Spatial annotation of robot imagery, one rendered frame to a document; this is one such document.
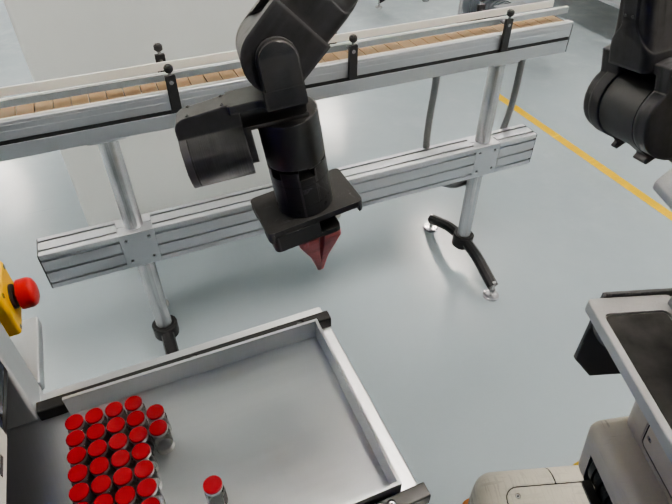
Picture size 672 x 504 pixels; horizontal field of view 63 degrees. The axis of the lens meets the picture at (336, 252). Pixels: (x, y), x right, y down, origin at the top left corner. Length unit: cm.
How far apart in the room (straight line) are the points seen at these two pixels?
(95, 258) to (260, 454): 103
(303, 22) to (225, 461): 50
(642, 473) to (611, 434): 6
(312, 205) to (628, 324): 38
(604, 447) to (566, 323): 130
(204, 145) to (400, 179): 135
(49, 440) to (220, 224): 97
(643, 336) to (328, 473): 39
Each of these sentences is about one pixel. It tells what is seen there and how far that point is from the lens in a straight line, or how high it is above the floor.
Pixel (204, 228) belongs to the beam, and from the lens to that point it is 163.
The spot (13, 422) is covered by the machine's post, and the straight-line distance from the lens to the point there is 82.
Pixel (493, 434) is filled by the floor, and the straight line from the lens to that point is 180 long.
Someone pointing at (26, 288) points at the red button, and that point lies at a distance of 80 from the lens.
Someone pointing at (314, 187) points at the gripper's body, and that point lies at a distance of 53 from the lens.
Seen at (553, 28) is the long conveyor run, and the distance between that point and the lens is 186.
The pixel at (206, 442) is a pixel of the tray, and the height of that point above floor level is 88.
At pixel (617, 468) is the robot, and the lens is 88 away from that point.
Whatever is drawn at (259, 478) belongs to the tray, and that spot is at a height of 88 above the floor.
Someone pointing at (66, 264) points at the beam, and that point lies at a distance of 164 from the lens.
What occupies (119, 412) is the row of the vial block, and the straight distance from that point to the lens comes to 73.
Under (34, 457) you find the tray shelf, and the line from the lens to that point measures 80.
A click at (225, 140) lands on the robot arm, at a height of 126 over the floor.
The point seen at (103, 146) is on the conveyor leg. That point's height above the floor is 81.
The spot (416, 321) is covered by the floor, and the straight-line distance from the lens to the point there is 202.
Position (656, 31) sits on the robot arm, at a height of 132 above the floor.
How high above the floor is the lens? 151
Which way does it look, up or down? 42 degrees down
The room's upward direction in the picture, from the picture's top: straight up
